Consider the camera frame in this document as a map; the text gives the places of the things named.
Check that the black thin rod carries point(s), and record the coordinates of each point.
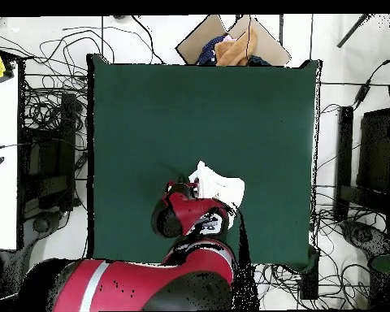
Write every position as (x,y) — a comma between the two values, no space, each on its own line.
(352,31)

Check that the white desk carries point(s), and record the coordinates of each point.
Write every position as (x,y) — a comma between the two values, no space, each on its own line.
(1,162)

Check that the black upright stand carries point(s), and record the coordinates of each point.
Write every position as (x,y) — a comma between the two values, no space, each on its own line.
(344,146)

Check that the open cardboard box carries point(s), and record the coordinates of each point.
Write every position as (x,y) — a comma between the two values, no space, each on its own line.
(269,45)

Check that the black power adapter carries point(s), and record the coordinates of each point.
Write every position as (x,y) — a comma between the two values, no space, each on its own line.
(361,94)

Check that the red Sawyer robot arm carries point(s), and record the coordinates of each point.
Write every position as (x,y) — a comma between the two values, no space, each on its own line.
(169,282)

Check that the grey swivel chair base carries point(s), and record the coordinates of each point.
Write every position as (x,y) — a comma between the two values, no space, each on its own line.
(40,225)
(364,234)

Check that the dark blue garment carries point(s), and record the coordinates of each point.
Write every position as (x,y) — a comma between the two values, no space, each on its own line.
(208,52)

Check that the black computer tower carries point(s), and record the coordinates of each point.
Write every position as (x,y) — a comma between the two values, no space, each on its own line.
(48,156)

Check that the dark green table cloth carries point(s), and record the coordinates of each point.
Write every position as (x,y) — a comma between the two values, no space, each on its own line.
(182,113)

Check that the white printed T-shirt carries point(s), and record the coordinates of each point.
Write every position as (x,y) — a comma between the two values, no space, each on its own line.
(224,188)

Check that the tan folded garment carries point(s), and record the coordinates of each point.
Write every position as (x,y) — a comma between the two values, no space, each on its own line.
(237,50)

